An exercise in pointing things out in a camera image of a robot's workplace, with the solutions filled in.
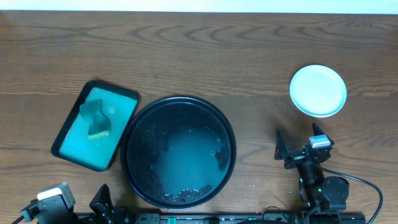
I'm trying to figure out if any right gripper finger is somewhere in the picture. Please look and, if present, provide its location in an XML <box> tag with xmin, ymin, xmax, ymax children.
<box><xmin>274</xmin><ymin>129</ymin><xmax>289</xmax><ymax>161</ymax></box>
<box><xmin>312</xmin><ymin>123</ymin><xmax>325</xmax><ymax>136</ymax></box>

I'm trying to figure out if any teal plate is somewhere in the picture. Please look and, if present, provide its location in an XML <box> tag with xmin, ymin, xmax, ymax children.
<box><xmin>289</xmin><ymin>65</ymin><xmax>347</xmax><ymax>118</ymax></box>

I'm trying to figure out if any green yellow sponge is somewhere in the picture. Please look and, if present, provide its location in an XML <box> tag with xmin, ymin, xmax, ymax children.
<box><xmin>80</xmin><ymin>100</ymin><xmax>111</xmax><ymax>139</ymax></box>

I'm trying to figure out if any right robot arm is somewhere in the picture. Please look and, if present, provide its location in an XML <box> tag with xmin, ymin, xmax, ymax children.
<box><xmin>274</xmin><ymin>123</ymin><xmax>349</xmax><ymax>215</ymax></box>

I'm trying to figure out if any rectangular black water tray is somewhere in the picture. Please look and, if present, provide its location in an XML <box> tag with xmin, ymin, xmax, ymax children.
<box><xmin>51</xmin><ymin>80</ymin><xmax>139</xmax><ymax>172</ymax></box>

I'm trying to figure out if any round black serving tray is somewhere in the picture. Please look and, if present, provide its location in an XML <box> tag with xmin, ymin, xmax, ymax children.
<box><xmin>120</xmin><ymin>96</ymin><xmax>236</xmax><ymax>210</ymax></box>

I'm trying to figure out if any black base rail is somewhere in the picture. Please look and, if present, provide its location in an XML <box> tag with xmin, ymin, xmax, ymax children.
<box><xmin>77</xmin><ymin>212</ymin><xmax>367</xmax><ymax>224</ymax></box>

